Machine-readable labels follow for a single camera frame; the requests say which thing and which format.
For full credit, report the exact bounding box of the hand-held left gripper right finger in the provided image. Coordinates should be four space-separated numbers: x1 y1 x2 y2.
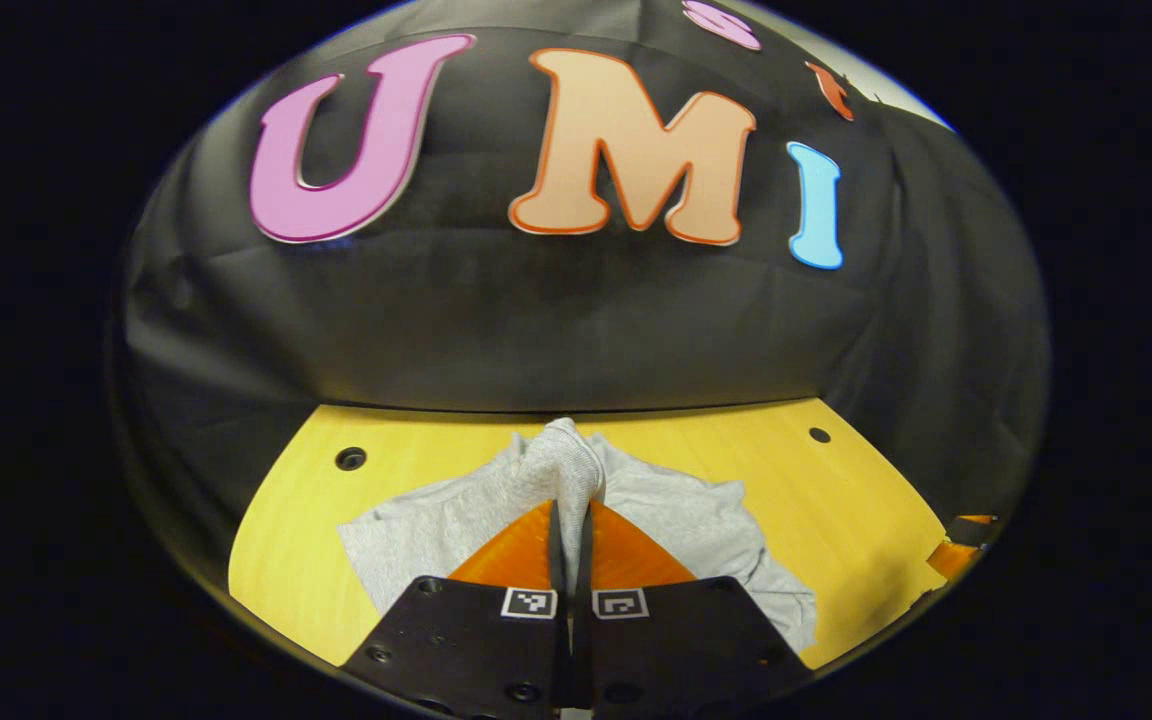
576 500 817 713

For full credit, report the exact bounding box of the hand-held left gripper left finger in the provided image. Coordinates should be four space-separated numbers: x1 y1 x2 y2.
341 500 573 719

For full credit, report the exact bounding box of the grey zip-neck sweatshirt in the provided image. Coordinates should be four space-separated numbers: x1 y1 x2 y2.
338 418 819 653

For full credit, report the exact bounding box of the black backdrop cloth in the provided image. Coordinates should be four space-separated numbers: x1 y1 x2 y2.
111 0 1052 591

